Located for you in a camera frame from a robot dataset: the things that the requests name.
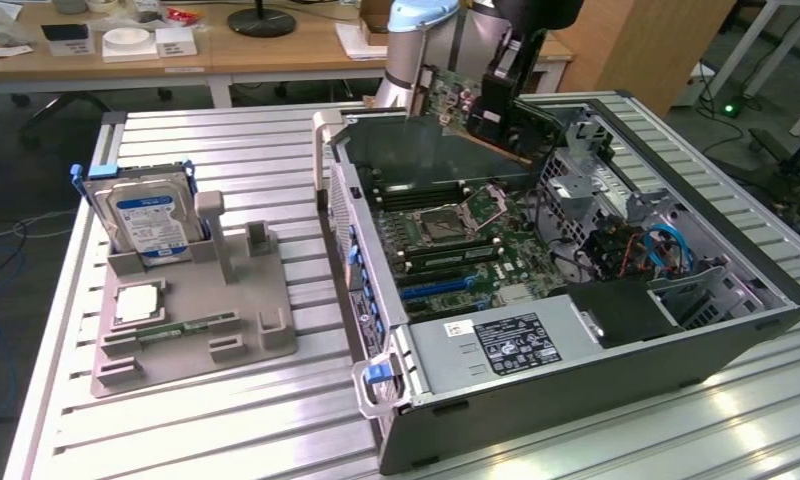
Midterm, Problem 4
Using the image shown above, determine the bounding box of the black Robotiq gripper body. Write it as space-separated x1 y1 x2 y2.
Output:
491 0 586 33

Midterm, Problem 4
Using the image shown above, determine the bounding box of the black and green graphics card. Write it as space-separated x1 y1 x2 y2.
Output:
404 27 556 167

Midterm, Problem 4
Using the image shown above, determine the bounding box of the wooden cabinet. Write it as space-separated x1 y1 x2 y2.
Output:
547 0 739 117

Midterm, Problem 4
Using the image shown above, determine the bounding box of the perforated metal drive cage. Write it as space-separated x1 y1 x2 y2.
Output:
539 119 642 247

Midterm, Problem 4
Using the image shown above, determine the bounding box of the metal socket cover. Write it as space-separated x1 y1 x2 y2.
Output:
464 183 512 234

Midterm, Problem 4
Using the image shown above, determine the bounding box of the brown cardboard box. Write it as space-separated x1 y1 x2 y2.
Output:
359 0 393 34

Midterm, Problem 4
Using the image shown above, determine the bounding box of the white paper stack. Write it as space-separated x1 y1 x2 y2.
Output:
335 22 392 62

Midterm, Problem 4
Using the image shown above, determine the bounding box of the CPU socket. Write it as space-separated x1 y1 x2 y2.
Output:
415 203 476 247

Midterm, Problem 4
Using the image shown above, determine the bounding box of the black RAM stick with label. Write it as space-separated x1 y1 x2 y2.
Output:
407 243 500 274

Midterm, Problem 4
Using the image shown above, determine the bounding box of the green motherboard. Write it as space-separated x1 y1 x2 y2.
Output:
369 177 575 324

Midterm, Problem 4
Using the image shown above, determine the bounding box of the blue expansion slot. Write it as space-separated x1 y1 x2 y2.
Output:
397 272 481 302

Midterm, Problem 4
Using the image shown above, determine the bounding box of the black round lamp base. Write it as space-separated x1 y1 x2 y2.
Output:
225 0 299 38

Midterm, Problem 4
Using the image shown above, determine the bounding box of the grey metal disk bay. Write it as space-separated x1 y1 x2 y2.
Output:
646 264 766 334

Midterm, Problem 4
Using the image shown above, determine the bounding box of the small white box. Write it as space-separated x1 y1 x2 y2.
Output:
153 26 197 59

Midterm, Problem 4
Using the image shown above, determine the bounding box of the grey power supply unit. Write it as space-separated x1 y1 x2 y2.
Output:
405 294 606 396

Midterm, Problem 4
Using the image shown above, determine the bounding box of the white box with round hollow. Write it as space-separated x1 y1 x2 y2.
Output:
100 27 161 64

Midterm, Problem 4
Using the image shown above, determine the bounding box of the grey plastic parts rack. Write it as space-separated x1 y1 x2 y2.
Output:
91 189 300 399

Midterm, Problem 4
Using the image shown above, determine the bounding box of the hard disk in blue caddy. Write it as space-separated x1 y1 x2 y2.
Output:
69 158 199 267

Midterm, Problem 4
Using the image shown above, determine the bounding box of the black open PC case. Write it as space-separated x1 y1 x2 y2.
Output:
311 97 800 476

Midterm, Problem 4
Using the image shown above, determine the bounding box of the white box with black top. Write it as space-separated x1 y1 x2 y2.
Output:
40 23 99 57

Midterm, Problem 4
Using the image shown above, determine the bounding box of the black office chair base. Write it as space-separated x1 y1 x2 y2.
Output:
10 88 112 147

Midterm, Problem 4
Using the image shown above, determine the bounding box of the green RAM stick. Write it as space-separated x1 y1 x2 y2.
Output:
136 314 236 342

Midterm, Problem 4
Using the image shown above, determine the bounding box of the silver CPU chip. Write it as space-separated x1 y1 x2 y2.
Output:
113 285 168 324

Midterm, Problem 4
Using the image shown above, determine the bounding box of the wooden desk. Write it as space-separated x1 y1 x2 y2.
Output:
0 0 575 109

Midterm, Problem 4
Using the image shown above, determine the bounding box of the white desk frame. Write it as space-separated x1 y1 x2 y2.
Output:
704 0 800 137

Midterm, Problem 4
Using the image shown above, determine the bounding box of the blue wire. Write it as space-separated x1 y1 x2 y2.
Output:
642 225 696 275

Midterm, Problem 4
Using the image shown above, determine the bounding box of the orange wire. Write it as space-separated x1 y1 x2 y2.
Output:
624 233 643 279

